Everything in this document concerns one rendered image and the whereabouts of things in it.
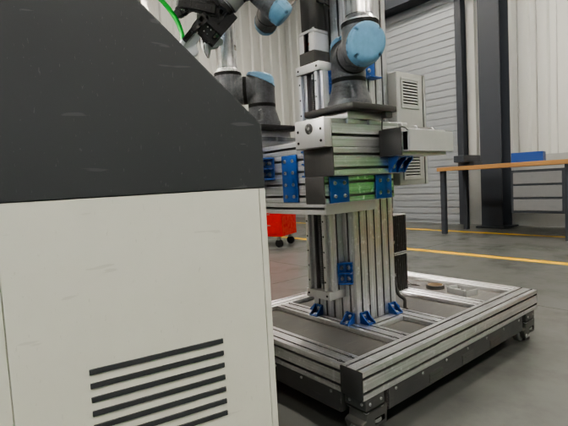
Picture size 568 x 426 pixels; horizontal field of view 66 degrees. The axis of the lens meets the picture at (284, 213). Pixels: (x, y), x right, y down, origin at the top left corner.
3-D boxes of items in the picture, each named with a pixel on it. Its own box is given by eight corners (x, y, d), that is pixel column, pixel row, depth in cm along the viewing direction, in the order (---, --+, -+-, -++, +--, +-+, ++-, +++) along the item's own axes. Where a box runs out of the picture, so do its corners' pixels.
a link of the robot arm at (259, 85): (275, 101, 182) (274, 68, 181) (243, 103, 182) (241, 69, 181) (275, 106, 194) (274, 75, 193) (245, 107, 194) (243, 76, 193)
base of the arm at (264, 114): (266, 130, 199) (265, 108, 199) (287, 126, 188) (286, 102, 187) (238, 129, 190) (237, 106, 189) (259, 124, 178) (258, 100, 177)
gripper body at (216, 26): (211, 47, 129) (238, 15, 128) (188, 24, 126) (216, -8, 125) (210, 49, 136) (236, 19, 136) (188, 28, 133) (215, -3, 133)
